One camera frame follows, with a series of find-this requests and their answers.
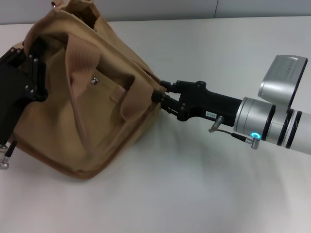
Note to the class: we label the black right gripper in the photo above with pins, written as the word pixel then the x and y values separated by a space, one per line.
pixel 209 104

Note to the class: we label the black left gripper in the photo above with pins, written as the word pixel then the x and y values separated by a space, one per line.
pixel 12 92

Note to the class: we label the khaki canvas food bag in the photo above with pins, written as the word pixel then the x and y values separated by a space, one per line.
pixel 85 126

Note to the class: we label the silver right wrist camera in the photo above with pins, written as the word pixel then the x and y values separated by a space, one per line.
pixel 279 77

